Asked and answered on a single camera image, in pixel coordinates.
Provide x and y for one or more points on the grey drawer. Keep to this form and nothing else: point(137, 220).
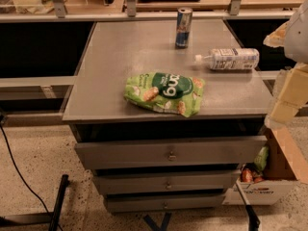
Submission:
point(166, 182)
point(166, 153)
point(163, 202)

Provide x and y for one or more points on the bottom grey drawer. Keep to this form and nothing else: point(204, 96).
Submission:
point(163, 202)

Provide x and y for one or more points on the green snack bag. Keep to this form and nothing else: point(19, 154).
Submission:
point(165, 93)

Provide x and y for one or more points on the top grey drawer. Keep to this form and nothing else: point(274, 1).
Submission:
point(166, 153)

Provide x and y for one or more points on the green bag in box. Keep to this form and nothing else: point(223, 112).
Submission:
point(261, 159)

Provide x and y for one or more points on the black stand leg right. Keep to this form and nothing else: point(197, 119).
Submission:
point(253, 220)

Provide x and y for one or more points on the cardboard box with groceries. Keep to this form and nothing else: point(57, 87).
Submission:
point(285, 168)

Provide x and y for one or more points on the orange packets in box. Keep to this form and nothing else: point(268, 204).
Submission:
point(251, 176)

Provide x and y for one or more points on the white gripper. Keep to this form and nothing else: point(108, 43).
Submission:
point(297, 38)

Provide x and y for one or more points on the metal shelf rail frame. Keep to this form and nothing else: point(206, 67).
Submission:
point(101, 10)

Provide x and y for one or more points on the clear plastic water bottle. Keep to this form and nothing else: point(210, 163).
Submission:
point(229, 59)

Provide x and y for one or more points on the black metal stand leg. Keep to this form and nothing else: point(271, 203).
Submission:
point(52, 218)

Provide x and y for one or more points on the blue silver energy drink can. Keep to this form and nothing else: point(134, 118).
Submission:
point(183, 27)

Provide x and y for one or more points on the middle grey drawer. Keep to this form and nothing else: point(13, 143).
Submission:
point(166, 182)

